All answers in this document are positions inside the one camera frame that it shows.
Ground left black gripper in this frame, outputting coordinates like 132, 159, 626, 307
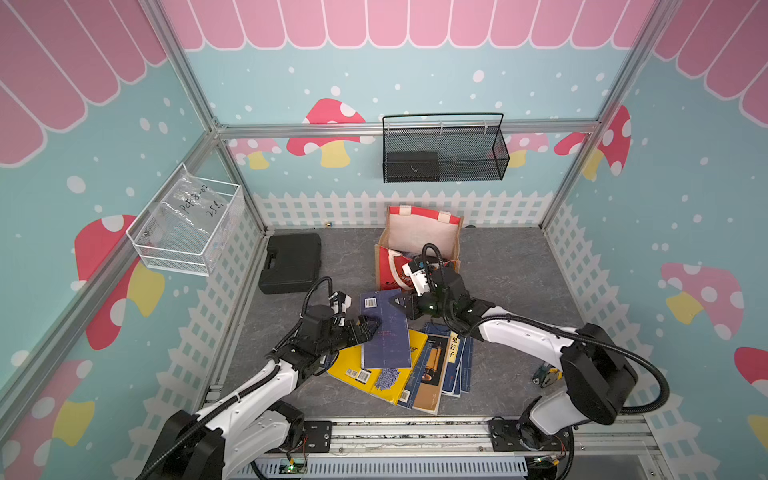
316, 315, 381, 356

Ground dark blue barcode book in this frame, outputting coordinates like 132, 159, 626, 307
361, 290, 412, 370

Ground red canvas tote bag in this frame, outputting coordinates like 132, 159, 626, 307
374, 205, 463, 291

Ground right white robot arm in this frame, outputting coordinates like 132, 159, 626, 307
396, 243, 671, 451

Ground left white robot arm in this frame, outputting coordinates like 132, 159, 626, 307
138, 276, 381, 479

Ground yellow cartoon cover book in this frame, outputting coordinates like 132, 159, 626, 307
328, 330, 433, 408

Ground brown lamp cover book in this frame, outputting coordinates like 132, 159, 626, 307
412, 333, 460, 415

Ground black plastic tool case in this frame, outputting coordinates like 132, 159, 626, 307
258, 233, 322, 295

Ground blue yellow-label book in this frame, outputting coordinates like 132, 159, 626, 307
423, 323, 474, 398

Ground black box in basket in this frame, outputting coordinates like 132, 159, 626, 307
383, 151, 440, 183

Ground yellow green pliers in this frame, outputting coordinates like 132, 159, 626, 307
531, 362, 563, 389

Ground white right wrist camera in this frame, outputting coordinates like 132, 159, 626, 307
403, 260, 436, 296

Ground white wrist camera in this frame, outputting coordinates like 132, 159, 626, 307
329, 291, 352, 319
403, 260, 436, 296

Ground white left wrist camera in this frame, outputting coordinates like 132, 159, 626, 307
329, 291, 352, 319

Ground black wire mesh basket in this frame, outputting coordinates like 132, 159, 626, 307
381, 112, 510, 182

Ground clear plastic wall bin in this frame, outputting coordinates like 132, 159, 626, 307
126, 164, 245, 277

